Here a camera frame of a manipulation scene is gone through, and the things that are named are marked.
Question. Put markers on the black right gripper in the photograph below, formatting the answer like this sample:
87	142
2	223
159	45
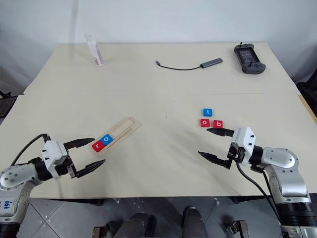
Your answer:
234	153

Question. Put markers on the black equipment beside table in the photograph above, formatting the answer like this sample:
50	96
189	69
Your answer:
4	101

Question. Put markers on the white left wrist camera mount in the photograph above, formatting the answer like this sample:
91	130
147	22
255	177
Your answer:
53	153

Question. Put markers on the wooden letter tray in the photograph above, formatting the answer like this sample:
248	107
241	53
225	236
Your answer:
126	126

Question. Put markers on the black frame beside table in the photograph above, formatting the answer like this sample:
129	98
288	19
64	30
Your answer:
308	91

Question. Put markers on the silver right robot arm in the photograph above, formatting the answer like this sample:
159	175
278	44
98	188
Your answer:
284	158

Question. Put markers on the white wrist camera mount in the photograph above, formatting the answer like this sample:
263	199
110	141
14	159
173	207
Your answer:
53	153
244	138

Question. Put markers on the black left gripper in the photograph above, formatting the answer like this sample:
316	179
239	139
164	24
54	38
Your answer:
63	169

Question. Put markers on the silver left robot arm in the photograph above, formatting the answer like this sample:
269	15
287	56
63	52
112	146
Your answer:
15	177

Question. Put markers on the dark rounded shape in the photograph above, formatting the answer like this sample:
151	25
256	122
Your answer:
137	226
194	223

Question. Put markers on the dark grey handheld controller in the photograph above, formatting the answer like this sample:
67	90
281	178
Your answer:
248	58

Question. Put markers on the red letter tile b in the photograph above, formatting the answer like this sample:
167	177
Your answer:
218	124

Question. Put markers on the metal table foot bracket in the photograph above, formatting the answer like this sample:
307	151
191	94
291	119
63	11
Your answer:
102	230
236	228

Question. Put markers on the red letter tile o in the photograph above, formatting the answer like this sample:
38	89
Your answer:
204	123

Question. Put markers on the blue letter tile o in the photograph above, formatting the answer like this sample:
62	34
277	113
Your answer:
106	139

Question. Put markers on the blue letter tile t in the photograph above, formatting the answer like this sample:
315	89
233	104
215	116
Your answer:
207	112

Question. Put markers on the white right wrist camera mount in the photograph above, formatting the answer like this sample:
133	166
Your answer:
244	138

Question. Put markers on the red letter tile r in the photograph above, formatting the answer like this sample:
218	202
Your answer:
98	145

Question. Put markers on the white squeeze tube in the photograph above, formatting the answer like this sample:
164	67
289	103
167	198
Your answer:
95	50

